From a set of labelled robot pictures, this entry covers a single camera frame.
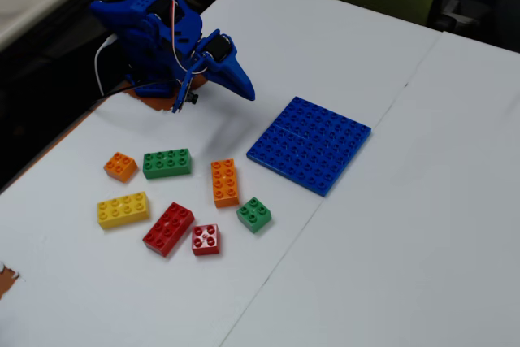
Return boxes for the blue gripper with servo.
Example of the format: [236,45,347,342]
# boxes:
[171,28,257,115]

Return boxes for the green 2x4 block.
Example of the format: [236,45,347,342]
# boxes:
[142,148,193,180]

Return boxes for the orange 2x4 block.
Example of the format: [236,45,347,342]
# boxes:
[210,158,241,209]

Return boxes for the orange 2x2 block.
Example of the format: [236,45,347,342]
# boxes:
[103,151,139,184]

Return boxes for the green 2x2 block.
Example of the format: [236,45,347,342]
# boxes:
[236,196,273,235]

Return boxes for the red 2x4 block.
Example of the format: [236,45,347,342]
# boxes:
[142,202,196,258]

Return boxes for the yellow 2x4 block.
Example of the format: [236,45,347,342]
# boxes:
[97,191,151,231]

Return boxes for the red 2x2 block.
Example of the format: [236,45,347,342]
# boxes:
[191,223,222,258]

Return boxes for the blue 8x8 baseplate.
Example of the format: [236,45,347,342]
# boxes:
[245,96,373,198]

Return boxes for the white board sheet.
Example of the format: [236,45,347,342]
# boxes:
[219,31,520,347]
[0,0,443,347]

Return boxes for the black office chair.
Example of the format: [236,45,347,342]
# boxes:
[426,0,520,54]

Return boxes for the white red servo wire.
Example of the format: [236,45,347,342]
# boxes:
[167,0,195,76]

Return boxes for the black cable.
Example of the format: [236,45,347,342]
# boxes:
[89,80,176,105]

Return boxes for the white cable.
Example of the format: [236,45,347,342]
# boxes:
[93,36,121,97]

